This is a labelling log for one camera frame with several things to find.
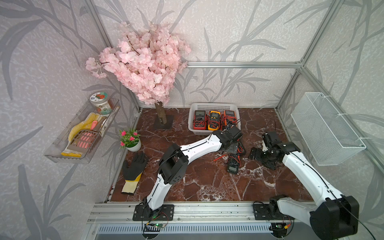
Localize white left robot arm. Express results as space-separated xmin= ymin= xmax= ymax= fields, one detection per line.
xmin=143 ymin=127 xmax=243 ymax=212

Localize orange multimeter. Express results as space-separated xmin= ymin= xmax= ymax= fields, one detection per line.
xmin=221 ymin=110 xmax=238 ymax=128

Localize clear acrylic wall shelf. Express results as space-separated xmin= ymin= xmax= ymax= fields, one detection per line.
xmin=44 ymin=98 xmax=121 ymax=164

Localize large red Aneng multimeter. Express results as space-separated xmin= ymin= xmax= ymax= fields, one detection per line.
xmin=193 ymin=110 xmax=207 ymax=130

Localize small potted pink flowers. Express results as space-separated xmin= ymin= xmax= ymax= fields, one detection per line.
xmin=120 ymin=129 xmax=142 ymax=152

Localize small black multimeter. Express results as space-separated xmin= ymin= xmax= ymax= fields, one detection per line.
xmin=227 ymin=154 xmax=241 ymax=175

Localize aluminium front rail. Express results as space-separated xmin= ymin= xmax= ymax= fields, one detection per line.
xmin=86 ymin=201 xmax=341 ymax=225

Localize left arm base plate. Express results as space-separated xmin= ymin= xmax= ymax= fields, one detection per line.
xmin=133 ymin=204 xmax=175 ymax=222

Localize jar with strawberry lid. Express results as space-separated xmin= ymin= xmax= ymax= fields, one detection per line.
xmin=89 ymin=92 xmax=113 ymax=115

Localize pink cherry blossom tree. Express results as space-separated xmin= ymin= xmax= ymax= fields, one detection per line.
xmin=86 ymin=22 xmax=191 ymax=129

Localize slim black multimeter with probes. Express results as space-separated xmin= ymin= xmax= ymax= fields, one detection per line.
xmin=230 ymin=142 xmax=246 ymax=156

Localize yellow Aneng multimeter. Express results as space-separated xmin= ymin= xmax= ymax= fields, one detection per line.
xmin=208 ymin=111 xmax=221 ymax=131

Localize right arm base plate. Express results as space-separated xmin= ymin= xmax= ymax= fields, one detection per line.
xmin=253 ymin=202 xmax=295 ymax=223

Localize pink brown grater tool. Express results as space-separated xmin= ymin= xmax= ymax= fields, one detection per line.
xmin=67 ymin=121 xmax=99 ymax=156

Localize white plastic perforated basket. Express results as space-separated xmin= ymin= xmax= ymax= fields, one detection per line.
xmin=188 ymin=103 xmax=241 ymax=136

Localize black yellow work glove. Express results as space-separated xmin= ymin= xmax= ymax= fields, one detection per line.
xmin=121 ymin=152 xmax=148 ymax=195

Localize white wire mesh basket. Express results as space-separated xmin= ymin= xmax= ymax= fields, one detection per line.
xmin=291 ymin=92 xmax=366 ymax=166

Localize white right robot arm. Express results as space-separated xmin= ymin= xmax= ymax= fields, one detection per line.
xmin=249 ymin=132 xmax=360 ymax=240

